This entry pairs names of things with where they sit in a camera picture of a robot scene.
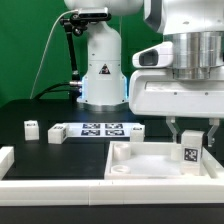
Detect white cable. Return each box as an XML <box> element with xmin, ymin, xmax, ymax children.
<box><xmin>29</xmin><ymin>9</ymin><xmax>80</xmax><ymax>100</ymax></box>

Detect AprilTag marker sheet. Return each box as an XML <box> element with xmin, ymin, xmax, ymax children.
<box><xmin>68</xmin><ymin>122</ymin><xmax>136</xmax><ymax>137</ymax></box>

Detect grey camera on mount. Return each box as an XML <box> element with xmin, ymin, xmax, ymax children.
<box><xmin>78</xmin><ymin>7</ymin><xmax>109</xmax><ymax>19</ymax></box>

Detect white square tabletop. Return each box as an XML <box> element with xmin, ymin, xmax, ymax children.
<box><xmin>104</xmin><ymin>141</ymin><xmax>224</xmax><ymax>179</ymax></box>

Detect white U-shaped obstacle fence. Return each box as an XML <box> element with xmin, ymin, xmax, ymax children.
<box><xmin>0</xmin><ymin>146</ymin><xmax>224</xmax><ymax>206</ymax></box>

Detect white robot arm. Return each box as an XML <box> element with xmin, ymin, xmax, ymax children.
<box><xmin>64</xmin><ymin>0</ymin><xmax>224</xmax><ymax>143</ymax></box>

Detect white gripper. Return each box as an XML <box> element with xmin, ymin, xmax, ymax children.
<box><xmin>129</xmin><ymin>42</ymin><xmax>224</xmax><ymax>147</ymax></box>

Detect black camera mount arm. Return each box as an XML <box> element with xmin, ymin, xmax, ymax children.
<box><xmin>60</xmin><ymin>14</ymin><xmax>88</xmax><ymax>81</ymax></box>

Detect black cables at base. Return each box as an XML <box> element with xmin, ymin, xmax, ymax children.
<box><xmin>33</xmin><ymin>79</ymin><xmax>83</xmax><ymax>100</ymax></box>

